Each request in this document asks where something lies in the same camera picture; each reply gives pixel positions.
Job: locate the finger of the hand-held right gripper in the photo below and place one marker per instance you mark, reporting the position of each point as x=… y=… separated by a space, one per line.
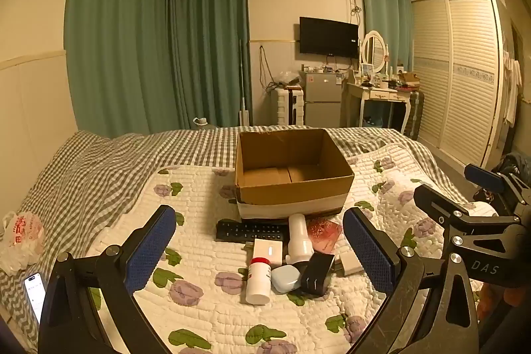
x=435 y=201
x=485 y=176

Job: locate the silver small fridge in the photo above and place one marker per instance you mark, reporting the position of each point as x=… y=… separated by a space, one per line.
x=321 y=101

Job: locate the white slatted wardrobe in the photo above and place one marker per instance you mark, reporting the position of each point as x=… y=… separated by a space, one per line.
x=460 y=80

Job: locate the white plastic bottle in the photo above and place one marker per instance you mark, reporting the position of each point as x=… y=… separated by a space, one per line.
x=299 y=242

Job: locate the smartphone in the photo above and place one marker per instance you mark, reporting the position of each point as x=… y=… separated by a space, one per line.
x=35 y=296

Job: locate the white mop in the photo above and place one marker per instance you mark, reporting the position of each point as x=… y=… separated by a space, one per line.
x=242 y=117

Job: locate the oval white mirror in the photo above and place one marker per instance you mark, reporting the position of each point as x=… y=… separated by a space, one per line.
x=374 y=49

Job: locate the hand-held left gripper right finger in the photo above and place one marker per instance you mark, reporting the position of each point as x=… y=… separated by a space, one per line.
x=369 y=250

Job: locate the hanging clothes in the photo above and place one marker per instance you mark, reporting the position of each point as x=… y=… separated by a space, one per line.
x=512 y=88

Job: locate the white suitcase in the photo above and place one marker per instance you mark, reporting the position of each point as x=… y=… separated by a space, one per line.
x=286 y=107

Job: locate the small white box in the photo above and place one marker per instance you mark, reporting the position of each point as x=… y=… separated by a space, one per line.
x=267 y=252

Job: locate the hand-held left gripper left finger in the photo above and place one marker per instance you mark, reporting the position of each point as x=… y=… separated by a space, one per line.
x=151 y=250

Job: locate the green curtain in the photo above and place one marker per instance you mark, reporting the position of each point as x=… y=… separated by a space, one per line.
x=116 y=39
x=207 y=39
x=386 y=14

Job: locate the white charger block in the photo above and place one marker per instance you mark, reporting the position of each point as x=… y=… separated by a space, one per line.
x=348 y=262

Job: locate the red foil packet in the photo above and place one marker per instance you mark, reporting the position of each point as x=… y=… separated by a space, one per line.
x=325 y=233

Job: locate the person's right hand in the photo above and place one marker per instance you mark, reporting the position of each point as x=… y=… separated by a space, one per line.
x=514 y=300

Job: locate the small brown box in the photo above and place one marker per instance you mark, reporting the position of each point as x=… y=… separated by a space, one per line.
x=408 y=79

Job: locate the light blue case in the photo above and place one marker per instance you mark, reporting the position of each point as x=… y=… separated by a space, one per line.
x=285 y=278

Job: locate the clear plastic bag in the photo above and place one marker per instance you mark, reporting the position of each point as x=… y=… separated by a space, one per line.
x=286 y=78

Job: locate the white plastic bag red print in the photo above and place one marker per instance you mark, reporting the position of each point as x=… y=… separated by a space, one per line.
x=20 y=238

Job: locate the brown cardboard box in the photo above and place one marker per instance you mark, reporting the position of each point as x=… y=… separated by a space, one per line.
x=269 y=155

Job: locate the white pill bottle red label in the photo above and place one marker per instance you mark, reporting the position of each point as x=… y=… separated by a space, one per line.
x=258 y=281

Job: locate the small picture frame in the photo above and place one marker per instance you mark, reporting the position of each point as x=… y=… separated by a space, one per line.
x=366 y=70

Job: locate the black wall television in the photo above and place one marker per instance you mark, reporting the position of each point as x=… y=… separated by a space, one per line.
x=327 y=36

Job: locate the dark suitcase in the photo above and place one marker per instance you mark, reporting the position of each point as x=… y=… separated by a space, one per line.
x=415 y=113

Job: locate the white floral quilt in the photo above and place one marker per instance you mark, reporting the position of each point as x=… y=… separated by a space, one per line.
x=215 y=321

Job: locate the black power adapter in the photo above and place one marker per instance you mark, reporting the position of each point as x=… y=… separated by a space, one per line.
x=315 y=273

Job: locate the black remote control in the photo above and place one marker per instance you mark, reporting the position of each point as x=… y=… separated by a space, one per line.
x=249 y=231

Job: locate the white dressing table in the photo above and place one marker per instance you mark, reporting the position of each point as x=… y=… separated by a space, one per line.
x=381 y=93

